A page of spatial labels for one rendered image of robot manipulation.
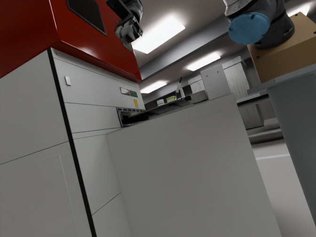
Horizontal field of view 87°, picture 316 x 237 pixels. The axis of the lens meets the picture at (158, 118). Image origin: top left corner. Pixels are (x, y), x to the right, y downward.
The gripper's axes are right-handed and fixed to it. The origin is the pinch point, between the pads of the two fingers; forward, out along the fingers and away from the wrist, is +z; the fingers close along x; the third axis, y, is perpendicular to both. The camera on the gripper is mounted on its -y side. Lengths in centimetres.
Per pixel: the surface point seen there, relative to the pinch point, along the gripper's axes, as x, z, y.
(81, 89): 32.1, 1.4, 11.9
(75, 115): 31.3, 16.4, 14.0
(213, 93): -23.2, 5.1, 37.6
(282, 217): -40, 39, 130
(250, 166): -29, 33, 53
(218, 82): -26.3, 1.9, 35.3
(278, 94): -46, 9, 45
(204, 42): -23, -367, 214
